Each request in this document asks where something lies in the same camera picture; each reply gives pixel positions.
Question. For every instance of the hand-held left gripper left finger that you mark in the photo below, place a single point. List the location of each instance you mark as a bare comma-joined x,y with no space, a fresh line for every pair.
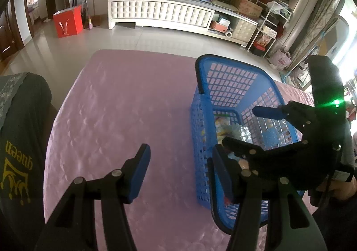
139,172

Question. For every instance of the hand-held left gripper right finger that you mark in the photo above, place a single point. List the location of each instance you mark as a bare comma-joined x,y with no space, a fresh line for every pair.
226,178

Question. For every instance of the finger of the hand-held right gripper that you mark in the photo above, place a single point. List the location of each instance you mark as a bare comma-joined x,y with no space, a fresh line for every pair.
242,149
267,112

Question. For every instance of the silver foil snack packet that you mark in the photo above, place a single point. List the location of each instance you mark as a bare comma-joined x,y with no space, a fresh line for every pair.
239,133

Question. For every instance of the light blue snack packet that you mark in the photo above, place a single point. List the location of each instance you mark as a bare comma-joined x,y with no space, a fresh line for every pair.
274,139

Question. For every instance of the blue plastic basket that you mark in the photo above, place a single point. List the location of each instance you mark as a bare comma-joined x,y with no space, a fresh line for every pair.
223,59

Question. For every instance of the person's right forearm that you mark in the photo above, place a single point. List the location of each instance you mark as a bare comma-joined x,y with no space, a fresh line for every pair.
340,226

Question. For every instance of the person's right hand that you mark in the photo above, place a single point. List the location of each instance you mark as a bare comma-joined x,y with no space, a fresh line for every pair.
345,189

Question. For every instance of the pink tote bag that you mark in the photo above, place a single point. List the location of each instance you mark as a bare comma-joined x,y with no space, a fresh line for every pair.
280,59

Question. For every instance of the red and black bin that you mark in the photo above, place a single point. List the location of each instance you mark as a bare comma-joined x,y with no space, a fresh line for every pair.
258,50

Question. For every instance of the picture printed box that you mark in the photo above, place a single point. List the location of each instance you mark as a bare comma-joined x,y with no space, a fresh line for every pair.
263,40

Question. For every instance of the pink quilted tablecloth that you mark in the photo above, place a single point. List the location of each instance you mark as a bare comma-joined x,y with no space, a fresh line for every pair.
125,100

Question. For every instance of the white metal shelf rack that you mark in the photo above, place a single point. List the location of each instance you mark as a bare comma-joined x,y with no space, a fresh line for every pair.
252,38

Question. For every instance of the floral patterned curtain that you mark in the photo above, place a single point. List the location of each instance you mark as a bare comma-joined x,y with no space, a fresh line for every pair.
326,11

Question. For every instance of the small white box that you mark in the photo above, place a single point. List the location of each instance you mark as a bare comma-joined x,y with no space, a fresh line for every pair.
269,32

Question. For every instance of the paper towel roll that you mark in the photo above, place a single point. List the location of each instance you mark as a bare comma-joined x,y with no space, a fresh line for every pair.
229,34

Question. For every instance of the white plastic bag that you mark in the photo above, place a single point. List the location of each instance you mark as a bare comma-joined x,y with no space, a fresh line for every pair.
274,6

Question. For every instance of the orange box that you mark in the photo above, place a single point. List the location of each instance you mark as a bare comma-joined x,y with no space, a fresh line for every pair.
219,26

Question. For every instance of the white and green box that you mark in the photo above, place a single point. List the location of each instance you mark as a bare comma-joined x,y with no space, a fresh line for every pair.
224,20

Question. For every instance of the cardboard box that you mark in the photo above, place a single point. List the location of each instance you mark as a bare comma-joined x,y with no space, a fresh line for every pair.
249,8

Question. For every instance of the green flat mat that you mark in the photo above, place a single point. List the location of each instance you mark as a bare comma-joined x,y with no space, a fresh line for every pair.
223,4

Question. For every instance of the dark cloth with gold print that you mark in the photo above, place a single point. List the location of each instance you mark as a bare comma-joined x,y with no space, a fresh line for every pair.
25,128

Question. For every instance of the white television cabinet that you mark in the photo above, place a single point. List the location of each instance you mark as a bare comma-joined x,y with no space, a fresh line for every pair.
156,13

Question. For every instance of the grey lace cloth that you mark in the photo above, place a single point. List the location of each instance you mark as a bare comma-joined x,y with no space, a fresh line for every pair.
8,92

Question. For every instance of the pink broom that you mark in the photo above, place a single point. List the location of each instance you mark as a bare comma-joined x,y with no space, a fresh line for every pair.
90,25

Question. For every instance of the red gift bag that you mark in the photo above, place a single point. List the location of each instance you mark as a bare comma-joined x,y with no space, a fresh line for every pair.
68,23

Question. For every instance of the brown wooden door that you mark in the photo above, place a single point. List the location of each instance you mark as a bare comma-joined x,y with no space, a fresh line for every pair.
5,36

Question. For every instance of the arched grey frame board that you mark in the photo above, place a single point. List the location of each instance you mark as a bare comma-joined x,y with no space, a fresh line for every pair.
334,41

